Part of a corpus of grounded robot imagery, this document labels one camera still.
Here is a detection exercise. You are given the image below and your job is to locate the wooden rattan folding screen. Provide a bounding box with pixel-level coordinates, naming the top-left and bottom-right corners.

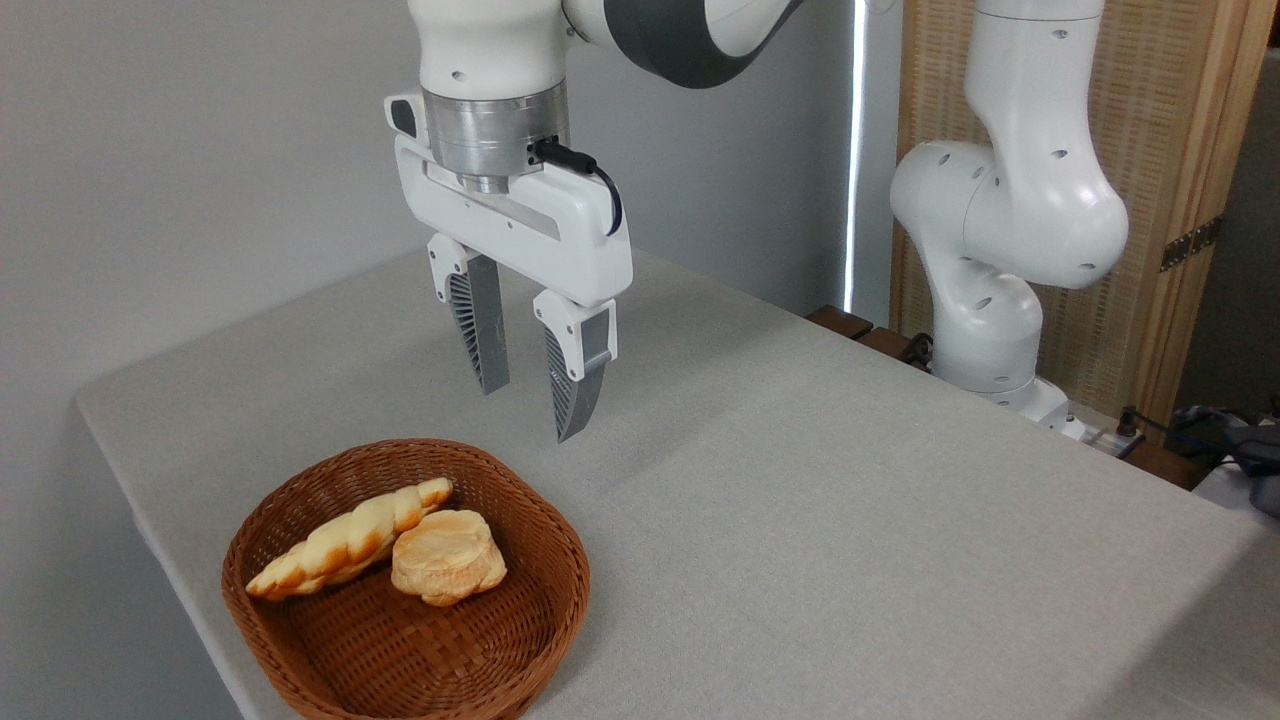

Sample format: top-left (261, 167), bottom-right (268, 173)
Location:
top-left (890, 0), bottom-right (1280, 426)

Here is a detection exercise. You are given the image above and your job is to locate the white power strip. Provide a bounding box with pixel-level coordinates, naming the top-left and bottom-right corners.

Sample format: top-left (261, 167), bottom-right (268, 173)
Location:
top-left (1062, 415), bottom-right (1143, 459)

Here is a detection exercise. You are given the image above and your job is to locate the brown wicker basket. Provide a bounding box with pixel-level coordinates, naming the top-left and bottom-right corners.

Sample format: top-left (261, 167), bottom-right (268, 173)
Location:
top-left (221, 438), bottom-right (591, 720)

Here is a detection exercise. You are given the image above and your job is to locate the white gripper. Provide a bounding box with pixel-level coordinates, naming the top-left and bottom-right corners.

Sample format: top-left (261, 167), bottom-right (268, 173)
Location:
top-left (385, 92), bottom-right (634, 444)

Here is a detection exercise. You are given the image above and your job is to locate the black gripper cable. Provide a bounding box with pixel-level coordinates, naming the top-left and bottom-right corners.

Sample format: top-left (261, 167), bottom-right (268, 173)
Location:
top-left (530, 138), bottom-right (624, 237)

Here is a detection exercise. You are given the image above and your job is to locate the black power plug cable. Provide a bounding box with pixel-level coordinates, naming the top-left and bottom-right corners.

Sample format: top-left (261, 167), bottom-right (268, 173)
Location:
top-left (1116, 406), bottom-right (1236, 453)

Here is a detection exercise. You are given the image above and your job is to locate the dark grey bag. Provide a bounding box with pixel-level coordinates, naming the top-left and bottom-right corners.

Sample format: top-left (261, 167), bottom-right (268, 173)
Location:
top-left (1165, 400), bottom-right (1280, 518)

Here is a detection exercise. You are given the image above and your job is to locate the dark metal screen hinge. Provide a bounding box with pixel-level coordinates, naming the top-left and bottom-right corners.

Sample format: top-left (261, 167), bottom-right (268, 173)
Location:
top-left (1160, 216), bottom-right (1223, 273)

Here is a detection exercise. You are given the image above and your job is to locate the round bread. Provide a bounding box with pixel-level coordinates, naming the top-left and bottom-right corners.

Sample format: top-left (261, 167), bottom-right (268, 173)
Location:
top-left (390, 509), bottom-right (508, 608)

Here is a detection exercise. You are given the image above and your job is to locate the long twisted bread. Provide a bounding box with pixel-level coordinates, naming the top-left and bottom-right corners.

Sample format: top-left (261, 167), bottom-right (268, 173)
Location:
top-left (246, 478), bottom-right (455, 602)

